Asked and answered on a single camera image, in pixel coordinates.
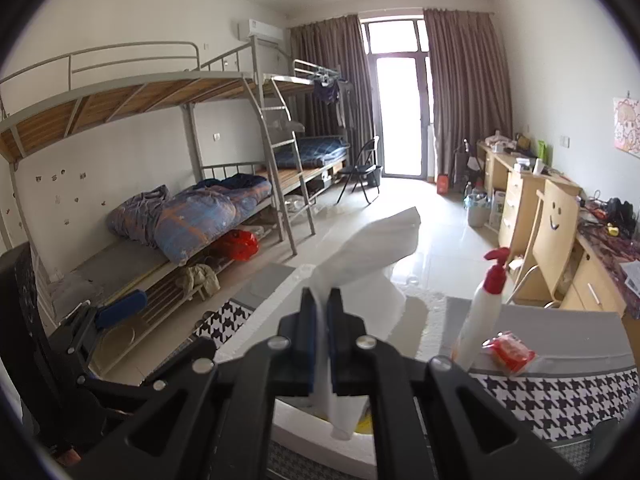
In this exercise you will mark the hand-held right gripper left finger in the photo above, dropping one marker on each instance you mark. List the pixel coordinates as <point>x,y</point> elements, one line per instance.
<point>312,330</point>

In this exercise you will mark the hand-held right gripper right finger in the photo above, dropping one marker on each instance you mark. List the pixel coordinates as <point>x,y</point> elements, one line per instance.
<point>336,355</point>

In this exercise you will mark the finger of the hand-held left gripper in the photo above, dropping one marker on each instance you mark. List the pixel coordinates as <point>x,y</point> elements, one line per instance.
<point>122,305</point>
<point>115,391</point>

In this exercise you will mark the yellow ribbed sponge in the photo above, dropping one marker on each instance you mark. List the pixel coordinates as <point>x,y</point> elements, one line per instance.
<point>364,422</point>

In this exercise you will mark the white paper tissue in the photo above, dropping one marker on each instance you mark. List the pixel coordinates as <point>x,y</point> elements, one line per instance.
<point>370,260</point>

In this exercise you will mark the white foam box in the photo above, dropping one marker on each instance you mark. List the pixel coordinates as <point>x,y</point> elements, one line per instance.
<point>425,320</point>

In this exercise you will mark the beige bundled clothes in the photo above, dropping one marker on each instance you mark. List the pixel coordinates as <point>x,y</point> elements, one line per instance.
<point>197,280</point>

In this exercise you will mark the purple floral blanket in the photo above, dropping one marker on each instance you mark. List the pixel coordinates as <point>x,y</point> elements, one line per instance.
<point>137,210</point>

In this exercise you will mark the red plastic bag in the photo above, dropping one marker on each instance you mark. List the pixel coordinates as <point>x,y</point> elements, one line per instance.
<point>240,246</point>

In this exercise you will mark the blue orange plaid quilt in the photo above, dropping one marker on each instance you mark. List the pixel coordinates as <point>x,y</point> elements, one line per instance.
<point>200,222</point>

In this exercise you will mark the white spray bottle red top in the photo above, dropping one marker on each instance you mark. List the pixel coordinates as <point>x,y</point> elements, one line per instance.
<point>480,310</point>

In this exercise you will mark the dark blue bedding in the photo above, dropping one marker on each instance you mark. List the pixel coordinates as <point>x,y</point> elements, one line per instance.
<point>242,180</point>

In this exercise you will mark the grey metal bed ladder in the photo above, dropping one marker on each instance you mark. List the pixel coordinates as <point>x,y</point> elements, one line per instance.
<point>285,160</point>

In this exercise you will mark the black folding chair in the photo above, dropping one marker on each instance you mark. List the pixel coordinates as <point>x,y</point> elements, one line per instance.
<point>362,165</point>

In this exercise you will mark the red snack packet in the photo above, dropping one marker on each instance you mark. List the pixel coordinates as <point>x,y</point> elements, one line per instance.
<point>510,352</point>

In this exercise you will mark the blue plaid bedding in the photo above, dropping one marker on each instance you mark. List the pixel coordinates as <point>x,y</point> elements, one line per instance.
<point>310,152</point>

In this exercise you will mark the red floor container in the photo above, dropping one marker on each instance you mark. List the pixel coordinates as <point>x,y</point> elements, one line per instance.
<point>442,185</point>

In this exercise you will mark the grey bucket with bottles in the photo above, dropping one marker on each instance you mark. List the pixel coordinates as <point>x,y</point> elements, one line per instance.
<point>477,212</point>

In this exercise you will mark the grey metal bunk bed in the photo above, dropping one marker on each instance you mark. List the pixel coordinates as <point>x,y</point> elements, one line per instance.
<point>300,85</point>
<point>125,95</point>

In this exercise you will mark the houndstooth tablecloth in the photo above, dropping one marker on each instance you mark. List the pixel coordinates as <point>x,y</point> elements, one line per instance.
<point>560,400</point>

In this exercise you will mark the glass balcony door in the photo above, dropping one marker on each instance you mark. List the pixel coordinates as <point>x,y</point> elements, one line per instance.
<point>400,110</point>

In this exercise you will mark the dark hanging clothes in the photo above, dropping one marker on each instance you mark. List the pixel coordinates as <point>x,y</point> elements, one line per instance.
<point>327,91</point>

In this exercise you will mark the light wooden desk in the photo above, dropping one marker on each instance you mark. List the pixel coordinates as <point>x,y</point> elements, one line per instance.
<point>515,195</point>
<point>595,282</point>

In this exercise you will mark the wooden chair with smiley face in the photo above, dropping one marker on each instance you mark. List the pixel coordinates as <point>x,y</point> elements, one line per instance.
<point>555,220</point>

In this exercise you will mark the brown curtain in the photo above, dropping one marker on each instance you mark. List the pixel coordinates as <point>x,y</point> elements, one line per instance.
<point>325,60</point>
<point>465,85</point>

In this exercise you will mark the patterned desk cloth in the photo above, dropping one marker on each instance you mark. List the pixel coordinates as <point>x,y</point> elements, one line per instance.
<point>607,252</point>

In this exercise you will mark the white air conditioner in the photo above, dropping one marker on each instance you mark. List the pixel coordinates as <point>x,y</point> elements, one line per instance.
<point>260,31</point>

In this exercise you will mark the white papers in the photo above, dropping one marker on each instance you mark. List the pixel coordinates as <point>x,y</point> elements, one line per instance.
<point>633,280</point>

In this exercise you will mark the group of small wall stickers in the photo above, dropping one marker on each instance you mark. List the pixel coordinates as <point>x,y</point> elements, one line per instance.
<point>55,177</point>

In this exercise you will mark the white wall switch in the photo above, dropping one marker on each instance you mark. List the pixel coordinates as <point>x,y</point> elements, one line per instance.
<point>564,141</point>

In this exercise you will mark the pink cartoon wall poster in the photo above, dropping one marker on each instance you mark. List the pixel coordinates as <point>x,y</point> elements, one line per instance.
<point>629,122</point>

